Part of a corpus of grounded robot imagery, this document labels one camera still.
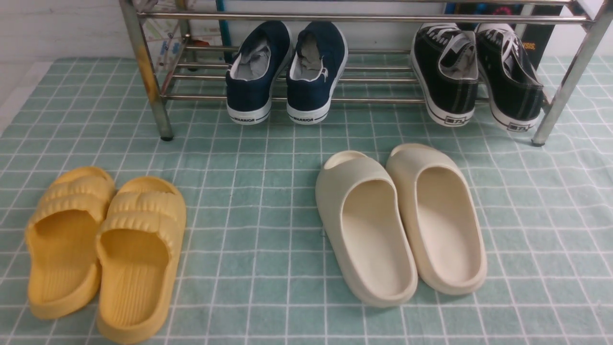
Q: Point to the navy canvas shoe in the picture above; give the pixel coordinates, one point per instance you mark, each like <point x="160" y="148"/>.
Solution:
<point x="320" y="58"/>
<point x="250" y="77"/>

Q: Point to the teal pole behind rack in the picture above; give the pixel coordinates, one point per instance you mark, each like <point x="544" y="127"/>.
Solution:
<point x="224" y="31"/>

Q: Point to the dark box behind rack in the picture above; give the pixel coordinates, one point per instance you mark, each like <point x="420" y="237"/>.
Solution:
<point x="534" y="37"/>

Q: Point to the metal shoe rack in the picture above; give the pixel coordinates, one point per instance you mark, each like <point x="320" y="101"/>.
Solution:
<point x="595" y="28"/>

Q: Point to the left cream slide slipper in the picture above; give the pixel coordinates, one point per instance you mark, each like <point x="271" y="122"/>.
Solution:
<point x="357" y="204"/>

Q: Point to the cream slide slipper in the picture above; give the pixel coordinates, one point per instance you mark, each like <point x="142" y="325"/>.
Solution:
<point x="357" y="204"/>
<point x="440" y="219"/>

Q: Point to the green checkered floor mat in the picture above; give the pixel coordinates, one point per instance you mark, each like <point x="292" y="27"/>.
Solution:
<point x="256" y="268"/>

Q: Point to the right cream slide slipper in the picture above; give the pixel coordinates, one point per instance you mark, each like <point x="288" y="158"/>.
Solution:
<point x="440" y="219"/>

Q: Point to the left black canvas sneaker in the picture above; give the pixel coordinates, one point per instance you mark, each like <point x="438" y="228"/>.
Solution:
<point x="444" y="58"/>

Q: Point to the black canvas sneaker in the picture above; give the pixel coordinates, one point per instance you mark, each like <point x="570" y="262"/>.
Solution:
<point x="444" y="58"/>
<point x="514" y="92"/>

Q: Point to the right yellow slide slipper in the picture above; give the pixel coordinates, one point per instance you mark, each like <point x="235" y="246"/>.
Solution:
<point x="139" y="247"/>

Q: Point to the yellow slide slipper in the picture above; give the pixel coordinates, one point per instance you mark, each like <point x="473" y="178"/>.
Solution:
<point x="65" y="272"/>
<point x="139" y="247"/>

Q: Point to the colourful printed paper sheet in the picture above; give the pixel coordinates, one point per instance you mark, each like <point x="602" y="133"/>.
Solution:
<point x="164" y="36"/>

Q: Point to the right black canvas sneaker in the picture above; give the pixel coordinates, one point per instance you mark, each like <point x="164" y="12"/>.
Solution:
<point x="514" y="92"/>

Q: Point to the left yellow slide slipper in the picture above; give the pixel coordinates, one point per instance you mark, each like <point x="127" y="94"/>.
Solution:
<point x="65" y="272"/>

